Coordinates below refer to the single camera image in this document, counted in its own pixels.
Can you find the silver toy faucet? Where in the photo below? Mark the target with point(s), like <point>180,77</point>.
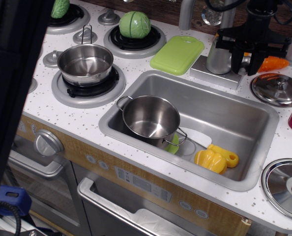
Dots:
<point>216,68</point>

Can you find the silver stove knob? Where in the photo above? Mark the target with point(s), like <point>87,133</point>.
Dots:
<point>109,18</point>
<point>51,59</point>
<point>85,36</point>

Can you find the silver dishwasher door handle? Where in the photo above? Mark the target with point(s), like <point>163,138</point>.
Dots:
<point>108,219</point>

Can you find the silver slotted spoon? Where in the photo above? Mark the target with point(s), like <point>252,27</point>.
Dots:
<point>211,17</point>

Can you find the steel lid lower right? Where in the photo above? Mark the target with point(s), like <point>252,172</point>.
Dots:
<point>277,185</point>

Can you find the green toy cabbage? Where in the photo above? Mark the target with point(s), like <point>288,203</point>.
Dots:
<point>135,25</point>

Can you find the silver stove knob middle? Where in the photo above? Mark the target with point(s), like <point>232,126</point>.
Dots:
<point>85,36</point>

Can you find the silver faucet lever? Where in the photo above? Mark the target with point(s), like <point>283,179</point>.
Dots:
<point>244,67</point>

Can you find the yellow toy knife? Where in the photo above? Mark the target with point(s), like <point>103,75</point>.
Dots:
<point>205,141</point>

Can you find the silver stove knob top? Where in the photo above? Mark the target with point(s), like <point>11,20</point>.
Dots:
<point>109,18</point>

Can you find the yellow toy bell pepper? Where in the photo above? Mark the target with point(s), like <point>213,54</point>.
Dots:
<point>211,160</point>

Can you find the black foreground post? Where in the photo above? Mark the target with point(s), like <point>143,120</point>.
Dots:
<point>23,24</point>

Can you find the silver oven knob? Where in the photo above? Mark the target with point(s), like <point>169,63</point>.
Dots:
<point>47,144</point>

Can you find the steel lid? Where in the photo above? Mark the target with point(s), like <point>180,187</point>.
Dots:
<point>277,185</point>
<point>273,89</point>

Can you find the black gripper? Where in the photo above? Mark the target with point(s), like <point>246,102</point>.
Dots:
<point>254,37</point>

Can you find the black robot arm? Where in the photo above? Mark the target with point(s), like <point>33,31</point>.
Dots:
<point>267,5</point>

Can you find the steel pot on burner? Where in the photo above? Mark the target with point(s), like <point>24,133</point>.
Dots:
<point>85,64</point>

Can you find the back right stove burner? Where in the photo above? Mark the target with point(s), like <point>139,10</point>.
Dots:
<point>129,48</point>

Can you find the blue clamp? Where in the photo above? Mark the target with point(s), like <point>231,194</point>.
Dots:
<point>16,197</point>

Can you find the green cutting board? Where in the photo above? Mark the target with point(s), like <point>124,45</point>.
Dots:
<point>177,55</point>

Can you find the green toy plate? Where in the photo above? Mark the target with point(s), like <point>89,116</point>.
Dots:
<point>172,148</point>

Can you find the back left stove burner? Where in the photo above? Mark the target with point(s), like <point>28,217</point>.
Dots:
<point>74,19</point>

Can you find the silver oven door handle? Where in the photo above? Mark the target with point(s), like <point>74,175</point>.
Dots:
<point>25,157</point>

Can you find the orange toy carrot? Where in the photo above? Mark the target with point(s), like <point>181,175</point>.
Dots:
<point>273,63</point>

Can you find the dark green toy vegetable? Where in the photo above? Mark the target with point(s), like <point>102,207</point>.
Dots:
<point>60,8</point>

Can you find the silver stove knob left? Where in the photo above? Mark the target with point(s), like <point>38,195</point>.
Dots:
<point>51,59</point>

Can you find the front stove burner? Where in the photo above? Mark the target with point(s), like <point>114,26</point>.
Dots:
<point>89,97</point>

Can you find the stove burner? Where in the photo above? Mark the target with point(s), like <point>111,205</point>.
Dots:
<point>129,48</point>
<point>74,19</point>
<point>89,97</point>

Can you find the grey pipe at back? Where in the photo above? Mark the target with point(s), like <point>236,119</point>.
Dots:
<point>186,14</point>

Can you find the steel lid upper right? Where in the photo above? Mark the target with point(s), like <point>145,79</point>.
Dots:
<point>273,89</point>

